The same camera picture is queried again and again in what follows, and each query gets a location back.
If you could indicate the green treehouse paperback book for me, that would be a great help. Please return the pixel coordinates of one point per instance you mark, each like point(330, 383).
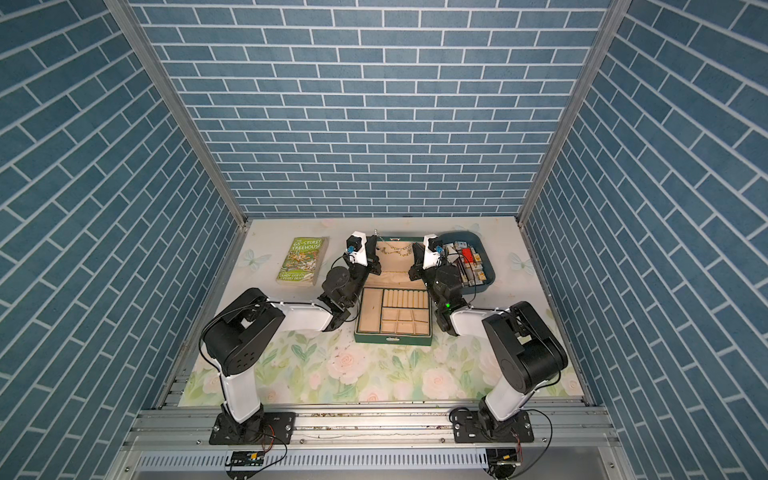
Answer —
point(303, 261)

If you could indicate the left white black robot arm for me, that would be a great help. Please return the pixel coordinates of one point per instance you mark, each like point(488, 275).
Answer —
point(234, 340)

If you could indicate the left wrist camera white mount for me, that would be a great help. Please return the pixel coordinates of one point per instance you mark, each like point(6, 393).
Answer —
point(355, 253)

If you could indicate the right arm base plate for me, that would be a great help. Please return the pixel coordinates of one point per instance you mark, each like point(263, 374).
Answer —
point(469, 426)

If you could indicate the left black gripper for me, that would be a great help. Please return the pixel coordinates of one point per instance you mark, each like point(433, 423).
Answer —
point(371, 256)

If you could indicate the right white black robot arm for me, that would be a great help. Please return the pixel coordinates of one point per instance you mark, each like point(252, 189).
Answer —
point(528, 353)

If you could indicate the white perforated cable duct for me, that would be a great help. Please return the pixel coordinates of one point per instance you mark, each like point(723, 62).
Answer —
point(305, 460)

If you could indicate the right circuit board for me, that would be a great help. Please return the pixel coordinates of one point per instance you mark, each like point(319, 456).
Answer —
point(502, 457)

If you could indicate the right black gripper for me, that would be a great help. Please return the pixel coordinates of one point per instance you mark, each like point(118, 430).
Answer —
point(420, 272)

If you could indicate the left green circuit board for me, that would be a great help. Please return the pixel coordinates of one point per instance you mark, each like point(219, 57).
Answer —
point(245, 459)

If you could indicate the green jewelry box beige lining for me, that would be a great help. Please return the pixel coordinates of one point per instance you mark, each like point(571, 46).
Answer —
point(395, 310)

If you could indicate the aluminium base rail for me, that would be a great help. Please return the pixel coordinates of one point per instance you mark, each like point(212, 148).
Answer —
point(564, 423)

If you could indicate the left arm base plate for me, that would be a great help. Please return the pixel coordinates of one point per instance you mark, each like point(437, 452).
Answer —
point(261, 428)

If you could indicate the teal tray of small items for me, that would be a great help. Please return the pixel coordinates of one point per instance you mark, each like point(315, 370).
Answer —
point(466, 253)

